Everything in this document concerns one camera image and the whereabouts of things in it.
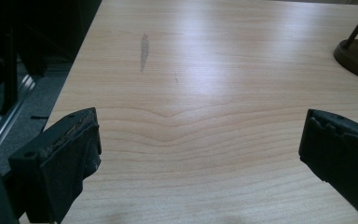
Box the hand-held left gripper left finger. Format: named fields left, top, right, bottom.
left=7, top=106, right=103, bottom=224

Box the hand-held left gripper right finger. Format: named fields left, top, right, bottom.
left=297, top=108, right=358, bottom=223

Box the black metal stand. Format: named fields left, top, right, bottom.
left=0, top=24, right=21, bottom=116

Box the aluminium floor rail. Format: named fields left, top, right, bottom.
left=0, top=73, right=41, bottom=171

